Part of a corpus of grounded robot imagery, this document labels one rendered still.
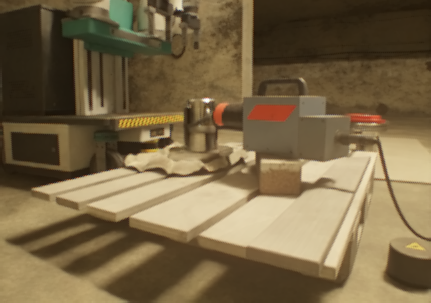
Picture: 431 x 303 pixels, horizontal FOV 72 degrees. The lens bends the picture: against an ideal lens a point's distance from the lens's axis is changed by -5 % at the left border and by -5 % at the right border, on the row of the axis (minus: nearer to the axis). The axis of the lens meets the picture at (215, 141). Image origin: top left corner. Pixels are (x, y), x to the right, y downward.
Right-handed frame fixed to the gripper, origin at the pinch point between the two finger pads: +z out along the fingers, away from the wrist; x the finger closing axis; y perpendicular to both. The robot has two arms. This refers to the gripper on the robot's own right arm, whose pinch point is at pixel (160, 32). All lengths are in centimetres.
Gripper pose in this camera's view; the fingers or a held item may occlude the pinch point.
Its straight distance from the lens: 140.0
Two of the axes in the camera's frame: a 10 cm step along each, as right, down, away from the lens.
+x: -3.8, 1.2, -9.2
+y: -9.2, -0.5, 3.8
